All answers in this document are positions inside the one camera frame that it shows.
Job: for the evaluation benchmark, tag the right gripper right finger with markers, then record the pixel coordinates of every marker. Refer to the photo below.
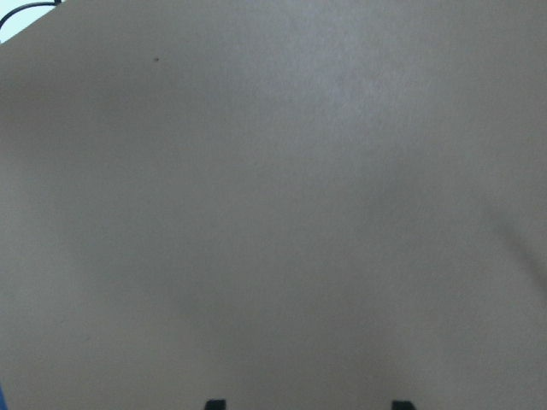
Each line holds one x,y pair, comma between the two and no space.
402,405

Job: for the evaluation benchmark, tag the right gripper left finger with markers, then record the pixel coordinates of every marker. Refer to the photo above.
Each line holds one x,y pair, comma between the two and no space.
215,404

